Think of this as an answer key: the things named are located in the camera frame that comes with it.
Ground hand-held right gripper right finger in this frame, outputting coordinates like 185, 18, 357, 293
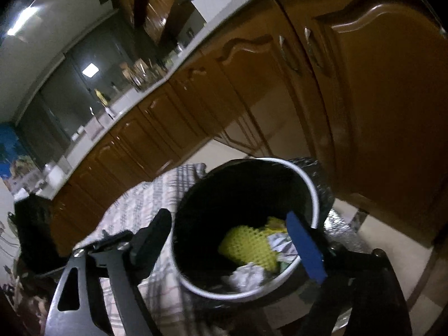
285, 211, 414, 336

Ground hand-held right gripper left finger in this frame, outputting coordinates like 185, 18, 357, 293
45, 208, 173, 336

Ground printed paper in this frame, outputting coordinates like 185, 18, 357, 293
267, 234, 299, 264

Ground yellow foam fruit net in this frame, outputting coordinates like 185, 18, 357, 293
218, 216, 290, 274

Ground white paper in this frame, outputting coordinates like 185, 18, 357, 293
221, 263, 271, 293

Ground white bin with black liner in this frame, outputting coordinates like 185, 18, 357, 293
171, 157, 336, 302

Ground plaid tablecloth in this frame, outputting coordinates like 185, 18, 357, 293
74, 163, 228, 336

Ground kitchen faucet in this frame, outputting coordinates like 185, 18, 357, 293
88, 106, 117, 120

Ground utensil holder with utensils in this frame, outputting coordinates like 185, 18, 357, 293
120, 59, 166, 92

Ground wooden lower cabinets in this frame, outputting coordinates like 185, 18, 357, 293
52, 0, 448, 257

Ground wooden cabinets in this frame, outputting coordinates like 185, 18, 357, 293
108, 0, 208, 47
52, 0, 448, 257

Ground ceiling light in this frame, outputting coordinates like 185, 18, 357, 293
6, 4, 43, 38

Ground wooden upper cabinets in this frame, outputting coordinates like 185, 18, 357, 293
108, 0, 208, 47

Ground wall poster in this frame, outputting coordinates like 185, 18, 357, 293
0, 122, 36, 180

